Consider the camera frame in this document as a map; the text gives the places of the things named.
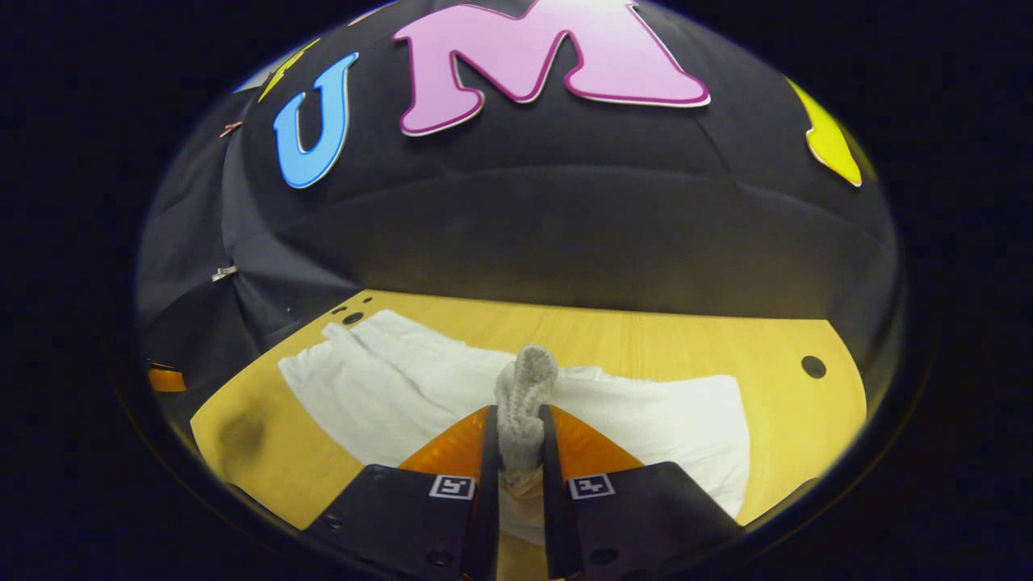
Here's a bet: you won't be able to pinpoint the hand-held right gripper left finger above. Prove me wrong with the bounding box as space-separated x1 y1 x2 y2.
303 405 500 580

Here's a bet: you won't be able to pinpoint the white jeans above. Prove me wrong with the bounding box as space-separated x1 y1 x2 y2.
278 309 751 545

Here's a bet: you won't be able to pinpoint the black backdrop cloth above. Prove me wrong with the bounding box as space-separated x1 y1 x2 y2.
136 0 901 420

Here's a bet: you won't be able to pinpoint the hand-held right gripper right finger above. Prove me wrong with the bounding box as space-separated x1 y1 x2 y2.
539 405 743 580

